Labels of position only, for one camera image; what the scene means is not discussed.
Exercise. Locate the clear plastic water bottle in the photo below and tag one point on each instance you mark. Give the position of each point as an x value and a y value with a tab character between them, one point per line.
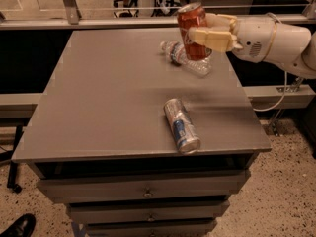
176	54

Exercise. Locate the silver blue energy drink can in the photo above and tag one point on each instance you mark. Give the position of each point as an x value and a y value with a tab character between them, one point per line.
183	130

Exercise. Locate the top grey drawer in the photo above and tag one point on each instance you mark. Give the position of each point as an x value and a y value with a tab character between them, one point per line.
169	185

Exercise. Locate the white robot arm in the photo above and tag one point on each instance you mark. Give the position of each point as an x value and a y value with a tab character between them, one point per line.
292	49

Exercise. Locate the red coke can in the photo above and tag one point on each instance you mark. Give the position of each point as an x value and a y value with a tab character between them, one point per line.
191	17

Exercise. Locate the black leather shoe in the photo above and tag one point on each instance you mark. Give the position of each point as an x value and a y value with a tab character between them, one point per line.
24	226

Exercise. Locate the grey drawer cabinet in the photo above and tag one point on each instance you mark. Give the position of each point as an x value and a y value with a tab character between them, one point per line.
102	114

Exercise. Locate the grey metal railing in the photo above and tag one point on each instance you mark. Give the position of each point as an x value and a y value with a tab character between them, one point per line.
92	14

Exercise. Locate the middle grey drawer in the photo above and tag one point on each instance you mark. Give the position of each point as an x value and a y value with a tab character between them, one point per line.
148	212

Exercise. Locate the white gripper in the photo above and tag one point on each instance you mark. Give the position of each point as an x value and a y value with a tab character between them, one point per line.
254	37

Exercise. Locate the grey drawer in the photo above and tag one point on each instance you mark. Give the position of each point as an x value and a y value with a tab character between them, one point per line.
152	229
169	185
148	212

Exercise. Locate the bottom grey drawer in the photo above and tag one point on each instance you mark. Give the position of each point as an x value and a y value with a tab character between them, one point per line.
152	229

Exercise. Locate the black office chair base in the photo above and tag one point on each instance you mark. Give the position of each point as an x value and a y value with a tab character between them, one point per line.
145	8

